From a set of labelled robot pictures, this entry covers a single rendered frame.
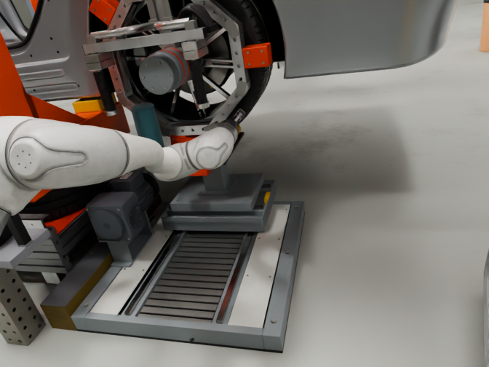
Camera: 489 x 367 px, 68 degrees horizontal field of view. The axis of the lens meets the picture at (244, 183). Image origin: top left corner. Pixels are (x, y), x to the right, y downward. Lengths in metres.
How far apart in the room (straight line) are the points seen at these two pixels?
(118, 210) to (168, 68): 0.57
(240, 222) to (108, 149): 1.05
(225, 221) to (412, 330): 0.86
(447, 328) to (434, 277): 0.24
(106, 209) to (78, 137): 0.87
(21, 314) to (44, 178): 1.06
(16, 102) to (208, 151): 0.68
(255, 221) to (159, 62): 0.78
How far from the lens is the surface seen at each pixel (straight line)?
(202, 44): 1.20
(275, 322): 1.30
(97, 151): 0.68
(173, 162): 1.15
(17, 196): 0.78
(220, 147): 1.10
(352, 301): 1.47
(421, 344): 1.38
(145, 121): 1.42
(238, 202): 1.65
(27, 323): 1.69
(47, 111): 1.55
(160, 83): 1.32
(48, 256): 1.75
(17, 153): 0.67
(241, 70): 1.36
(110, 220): 1.53
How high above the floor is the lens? 1.06
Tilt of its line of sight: 27 degrees down
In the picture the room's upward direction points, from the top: 9 degrees counter-clockwise
